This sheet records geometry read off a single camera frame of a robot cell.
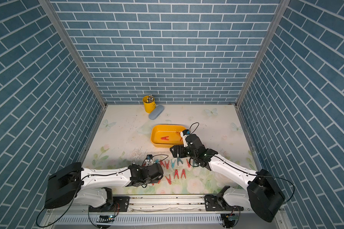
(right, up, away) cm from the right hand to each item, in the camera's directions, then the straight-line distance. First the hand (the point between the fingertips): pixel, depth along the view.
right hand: (177, 148), depth 82 cm
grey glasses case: (-16, +25, +33) cm, 44 cm away
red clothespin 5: (+4, -15, +2) cm, 16 cm away
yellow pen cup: (-21, +28, +25) cm, 44 cm away
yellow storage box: (-13, +8, +20) cm, 25 cm away
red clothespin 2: (+7, -11, +7) cm, 14 cm away
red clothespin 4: (-1, -15, +2) cm, 15 cm away
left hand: (-10, -18, 0) cm, 21 cm away
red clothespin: (-6, -11, +4) cm, 13 cm away
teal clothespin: (+1, -8, +7) cm, 11 cm away
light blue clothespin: (-3, -11, +7) cm, 14 cm away
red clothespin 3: (-5, -18, 0) cm, 19 cm away
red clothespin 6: (-9, +4, +17) cm, 19 cm away
